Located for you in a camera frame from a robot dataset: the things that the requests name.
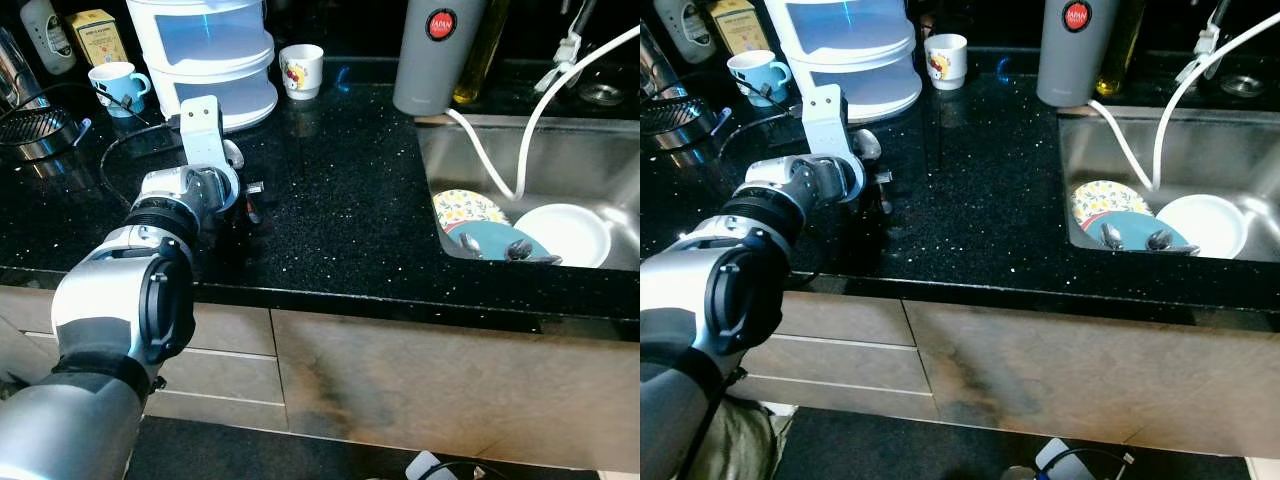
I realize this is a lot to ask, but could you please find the beige cabinet drawer front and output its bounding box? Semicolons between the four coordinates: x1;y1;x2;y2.
20;335;287;406
143;390;292;434
775;292;917;348
735;375;942;422
745;335;937;395
0;285;277;358

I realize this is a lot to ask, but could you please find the white mug with flower print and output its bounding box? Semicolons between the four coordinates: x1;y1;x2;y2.
924;33;969;92
279;44;325;101

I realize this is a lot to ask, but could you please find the white stacked plastic container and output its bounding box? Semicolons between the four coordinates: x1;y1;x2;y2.
765;0;923;124
127;0;279;132

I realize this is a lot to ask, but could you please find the blue and white mug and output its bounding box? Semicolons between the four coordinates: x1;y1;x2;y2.
727;50;792;109
88;62;152;119

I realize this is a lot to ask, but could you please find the floral lemon print plate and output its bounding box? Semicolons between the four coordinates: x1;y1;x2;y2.
1071;180;1153;230
432;189;512;237

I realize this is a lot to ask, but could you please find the yellow cardboard box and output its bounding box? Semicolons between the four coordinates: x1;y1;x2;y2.
708;0;769;57
68;10;129;69

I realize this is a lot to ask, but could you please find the grey cylinder with red label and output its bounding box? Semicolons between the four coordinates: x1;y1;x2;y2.
393;0;488;118
1036;0;1119;109

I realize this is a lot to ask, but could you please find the teal plate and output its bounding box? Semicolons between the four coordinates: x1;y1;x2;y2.
1085;211;1196;254
447;222;551;263

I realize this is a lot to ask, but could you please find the grey labelled bottle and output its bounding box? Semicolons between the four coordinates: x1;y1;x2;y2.
20;0;77;76
655;0;717;66

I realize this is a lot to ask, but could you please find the shiny steel pot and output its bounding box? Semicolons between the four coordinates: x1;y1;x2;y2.
0;25;51;111
640;25;691;101

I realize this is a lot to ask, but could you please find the olive green cloth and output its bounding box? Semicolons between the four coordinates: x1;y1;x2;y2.
688;395;793;480

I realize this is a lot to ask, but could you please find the olive oil bottle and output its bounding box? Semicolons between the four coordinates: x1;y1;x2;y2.
1095;0;1151;98
452;0;512;106

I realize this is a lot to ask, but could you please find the beige cabinet door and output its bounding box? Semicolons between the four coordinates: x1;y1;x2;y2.
905;300;1280;462
270;308;641;473

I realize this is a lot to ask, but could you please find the stainless steel sink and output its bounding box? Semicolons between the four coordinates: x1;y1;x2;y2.
415;112;641;272
1058;105;1280;264

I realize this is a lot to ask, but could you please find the grey white robot foot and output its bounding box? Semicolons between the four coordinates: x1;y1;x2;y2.
1033;437;1138;480
405;450;483;480

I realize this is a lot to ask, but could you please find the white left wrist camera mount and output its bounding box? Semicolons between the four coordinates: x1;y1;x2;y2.
800;84;852;167
180;96;227;173

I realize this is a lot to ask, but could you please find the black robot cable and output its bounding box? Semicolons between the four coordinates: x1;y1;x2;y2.
97;115;191;208
713;100;804;196

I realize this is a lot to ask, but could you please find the white flexible hose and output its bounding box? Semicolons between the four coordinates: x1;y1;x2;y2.
1088;10;1280;192
445;25;641;201

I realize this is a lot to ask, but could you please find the white faucet hose connector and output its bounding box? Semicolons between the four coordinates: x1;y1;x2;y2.
535;0;601;93
1175;0;1233;84

